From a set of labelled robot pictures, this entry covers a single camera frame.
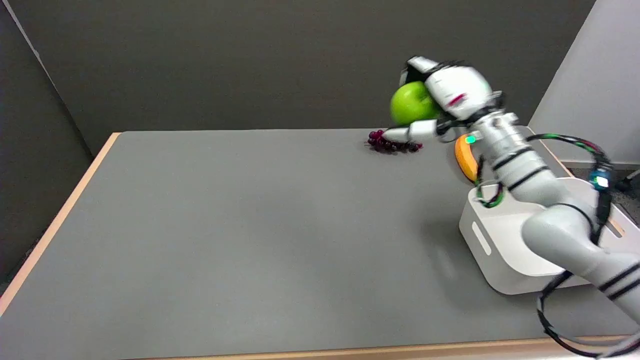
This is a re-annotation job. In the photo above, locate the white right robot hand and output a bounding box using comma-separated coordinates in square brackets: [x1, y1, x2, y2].
[382, 56, 503, 144]

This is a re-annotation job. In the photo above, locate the green apple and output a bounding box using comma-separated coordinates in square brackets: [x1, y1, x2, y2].
[390, 81, 443, 126]

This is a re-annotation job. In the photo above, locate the white plastic box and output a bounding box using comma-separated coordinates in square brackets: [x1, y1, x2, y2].
[458, 176, 640, 296]

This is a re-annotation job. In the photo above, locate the orange mango fruit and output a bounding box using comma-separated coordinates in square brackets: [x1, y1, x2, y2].
[454, 134, 481, 183]

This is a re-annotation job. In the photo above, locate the dark red grape bunch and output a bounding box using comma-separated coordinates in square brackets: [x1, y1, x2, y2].
[366, 130, 424, 154]

